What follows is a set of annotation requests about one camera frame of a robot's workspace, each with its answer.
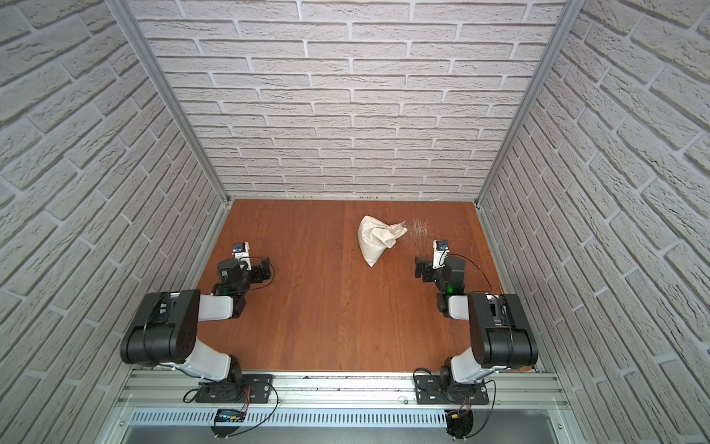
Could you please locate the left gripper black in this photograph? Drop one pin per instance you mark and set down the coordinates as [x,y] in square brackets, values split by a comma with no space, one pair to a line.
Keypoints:
[255,272]

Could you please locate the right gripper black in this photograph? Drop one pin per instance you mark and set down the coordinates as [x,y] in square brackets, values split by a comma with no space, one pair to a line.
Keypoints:
[421,268]

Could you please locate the beige cloth soil bag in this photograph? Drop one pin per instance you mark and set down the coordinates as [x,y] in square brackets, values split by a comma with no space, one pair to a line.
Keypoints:
[375,237]

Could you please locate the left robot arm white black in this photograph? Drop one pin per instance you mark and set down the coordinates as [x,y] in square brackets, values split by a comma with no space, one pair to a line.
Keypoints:
[164,330]

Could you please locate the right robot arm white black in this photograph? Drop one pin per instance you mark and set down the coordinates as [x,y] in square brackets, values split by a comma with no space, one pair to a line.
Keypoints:
[501,337]

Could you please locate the left controller board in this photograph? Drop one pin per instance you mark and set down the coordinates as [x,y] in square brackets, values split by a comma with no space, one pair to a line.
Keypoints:
[227,422]

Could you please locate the controller board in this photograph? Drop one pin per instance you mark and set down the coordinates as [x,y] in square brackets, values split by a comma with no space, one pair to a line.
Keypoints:
[227,422]
[459,423]

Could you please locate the right controller board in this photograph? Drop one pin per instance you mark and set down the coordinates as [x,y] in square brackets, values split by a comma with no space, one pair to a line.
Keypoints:
[459,423]

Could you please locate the vent grille strip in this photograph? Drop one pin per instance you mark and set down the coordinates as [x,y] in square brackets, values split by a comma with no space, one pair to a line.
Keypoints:
[294,417]

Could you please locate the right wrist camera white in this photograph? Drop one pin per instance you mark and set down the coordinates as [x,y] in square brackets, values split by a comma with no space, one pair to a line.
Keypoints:
[441,252]

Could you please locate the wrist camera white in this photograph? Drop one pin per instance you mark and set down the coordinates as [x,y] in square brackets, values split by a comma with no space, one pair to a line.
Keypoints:
[241,252]
[441,252]

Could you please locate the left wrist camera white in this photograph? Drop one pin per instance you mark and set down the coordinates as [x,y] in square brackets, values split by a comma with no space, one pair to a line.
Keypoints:
[241,252]

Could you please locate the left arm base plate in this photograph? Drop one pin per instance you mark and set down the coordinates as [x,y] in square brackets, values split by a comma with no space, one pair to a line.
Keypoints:
[255,388]

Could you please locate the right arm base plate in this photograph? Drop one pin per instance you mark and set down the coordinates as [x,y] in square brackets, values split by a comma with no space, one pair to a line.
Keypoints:
[430,390]

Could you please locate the aluminium front rail frame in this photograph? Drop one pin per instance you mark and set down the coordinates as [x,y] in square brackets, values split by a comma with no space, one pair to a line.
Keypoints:
[520,403]

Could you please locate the left corner aluminium post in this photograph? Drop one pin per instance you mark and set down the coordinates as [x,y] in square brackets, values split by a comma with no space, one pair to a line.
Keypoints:
[132,30]

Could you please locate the corner aluminium post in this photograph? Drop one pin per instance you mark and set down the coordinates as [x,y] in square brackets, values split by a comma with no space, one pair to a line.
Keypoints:
[566,21]
[132,30]

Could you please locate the right corner aluminium post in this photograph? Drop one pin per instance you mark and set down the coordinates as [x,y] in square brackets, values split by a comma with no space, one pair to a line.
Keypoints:
[566,21]

